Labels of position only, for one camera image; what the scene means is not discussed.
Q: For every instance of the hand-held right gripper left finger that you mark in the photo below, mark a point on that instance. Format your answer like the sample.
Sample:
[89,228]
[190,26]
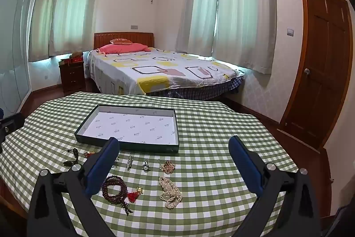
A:
[104,162]

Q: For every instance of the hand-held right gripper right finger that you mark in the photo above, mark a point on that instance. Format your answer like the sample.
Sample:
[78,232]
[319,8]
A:
[245,162]

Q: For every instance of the black bead pendant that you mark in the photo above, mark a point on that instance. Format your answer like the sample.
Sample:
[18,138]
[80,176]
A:
[72,151]

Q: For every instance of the shallow dark green box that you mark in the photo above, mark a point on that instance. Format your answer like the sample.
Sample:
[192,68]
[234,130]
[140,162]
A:
[130,126]

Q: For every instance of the small silver trinket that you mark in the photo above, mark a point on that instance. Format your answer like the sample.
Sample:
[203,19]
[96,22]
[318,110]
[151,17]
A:
[116,160]

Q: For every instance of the red and gold knot charm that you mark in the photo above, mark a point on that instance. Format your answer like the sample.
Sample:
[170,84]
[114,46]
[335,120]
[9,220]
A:
[88,154]

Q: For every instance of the silver brooch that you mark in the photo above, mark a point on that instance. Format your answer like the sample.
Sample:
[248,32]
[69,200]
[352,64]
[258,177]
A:
[129,163]

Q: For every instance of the green checked tablecloth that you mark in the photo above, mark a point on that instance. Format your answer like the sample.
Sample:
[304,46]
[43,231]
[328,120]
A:
[208,170]

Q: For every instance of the dark wooden nightstand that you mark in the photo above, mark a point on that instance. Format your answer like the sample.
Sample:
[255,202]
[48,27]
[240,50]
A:
[72,76]

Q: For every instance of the frosted glass wardrobe door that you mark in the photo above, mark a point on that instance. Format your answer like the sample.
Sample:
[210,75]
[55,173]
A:
[14,45]

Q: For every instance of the blue checked bed sheet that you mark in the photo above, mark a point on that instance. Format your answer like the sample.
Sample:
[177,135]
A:
[199,91]

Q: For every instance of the red box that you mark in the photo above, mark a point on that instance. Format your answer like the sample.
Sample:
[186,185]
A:
[76,59]

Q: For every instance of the brown plush item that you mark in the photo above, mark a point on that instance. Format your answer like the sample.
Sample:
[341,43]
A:
[76,54]

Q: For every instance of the bed with patterned sheet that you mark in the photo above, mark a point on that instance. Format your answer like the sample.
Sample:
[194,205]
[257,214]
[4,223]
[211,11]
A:
[155,67]

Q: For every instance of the silver door knob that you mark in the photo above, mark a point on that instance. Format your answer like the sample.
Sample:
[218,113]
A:
[307,71]

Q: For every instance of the pink pillow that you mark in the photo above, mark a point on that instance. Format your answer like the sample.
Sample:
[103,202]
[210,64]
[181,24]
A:
[122,48]

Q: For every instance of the white sheer curtain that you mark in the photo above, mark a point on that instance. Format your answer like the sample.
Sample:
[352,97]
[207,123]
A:
[244,12]
[44,12]
[77,3]
[198,3]

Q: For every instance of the red embroidered cushion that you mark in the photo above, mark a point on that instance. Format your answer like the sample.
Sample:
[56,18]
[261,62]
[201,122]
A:
[121,41]

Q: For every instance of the brown wooden door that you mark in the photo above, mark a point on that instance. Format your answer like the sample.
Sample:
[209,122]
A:
[319,59]

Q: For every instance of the wooden bed headboard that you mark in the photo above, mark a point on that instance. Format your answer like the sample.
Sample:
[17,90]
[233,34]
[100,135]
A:
[122,35]

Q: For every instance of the wall light switch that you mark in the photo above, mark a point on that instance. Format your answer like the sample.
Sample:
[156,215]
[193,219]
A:
[290,31]

